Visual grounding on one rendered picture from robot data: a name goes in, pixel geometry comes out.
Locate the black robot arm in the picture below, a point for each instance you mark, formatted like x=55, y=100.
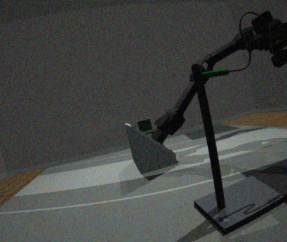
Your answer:
x=173, y=118

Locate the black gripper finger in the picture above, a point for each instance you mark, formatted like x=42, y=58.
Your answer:
x=276, y=34
x=278, y=47

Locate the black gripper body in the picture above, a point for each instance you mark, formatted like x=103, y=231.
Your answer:
x=259, y=41

